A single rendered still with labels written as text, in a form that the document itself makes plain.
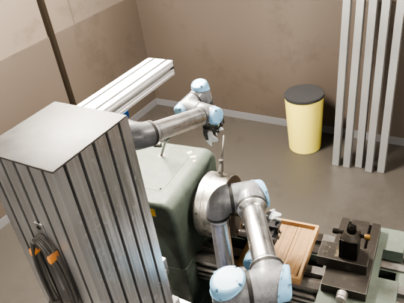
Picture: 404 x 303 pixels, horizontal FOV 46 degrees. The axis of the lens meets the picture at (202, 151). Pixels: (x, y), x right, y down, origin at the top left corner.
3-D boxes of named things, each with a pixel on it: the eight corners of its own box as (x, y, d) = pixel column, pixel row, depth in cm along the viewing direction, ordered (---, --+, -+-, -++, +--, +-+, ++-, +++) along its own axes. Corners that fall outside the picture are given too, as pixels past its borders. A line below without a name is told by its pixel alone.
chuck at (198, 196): (195, 247, 226) (190, 188, 214) (221, 214, 252) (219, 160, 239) (201, 249, 224) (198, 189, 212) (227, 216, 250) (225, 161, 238)
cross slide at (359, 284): (320, 290, 199) (320, 283, 197) (341, 223, 230) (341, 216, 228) (365, 302, 191) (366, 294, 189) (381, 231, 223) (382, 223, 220)
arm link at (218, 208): (200, 197, 180) (217, 296, 201) (229, 193, 180) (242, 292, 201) (199, 182, 191) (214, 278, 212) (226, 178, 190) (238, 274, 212)
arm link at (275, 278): (251, 315, 153) (228, 198, 196) (297, 309, 153) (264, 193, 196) (249, 293, 146) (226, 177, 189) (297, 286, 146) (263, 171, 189)
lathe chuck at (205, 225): (201, 249, 224) (198, 189, 212) (227, 216, 250) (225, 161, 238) (219, 253, 221) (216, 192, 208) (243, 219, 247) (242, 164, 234)
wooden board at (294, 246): (236, 269, 223) (235, 263, 220) (261, 220, 249) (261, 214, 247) (299, 285, 210) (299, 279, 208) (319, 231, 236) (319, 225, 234)
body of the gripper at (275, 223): (282, 231, 215) (274, 249, 206) (264, 227, 219) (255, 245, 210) (281, 218, 211) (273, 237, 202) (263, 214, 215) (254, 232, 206)
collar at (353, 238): (339, 241, 194) (339, 235, 193) (342, 228, 200) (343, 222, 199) (359, 245, 191) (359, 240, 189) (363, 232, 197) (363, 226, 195)
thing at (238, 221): (226, 211, 231) (225, 234, 233) (222, 213, 227) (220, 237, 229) (248, 215, 227) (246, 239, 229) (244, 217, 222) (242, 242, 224)
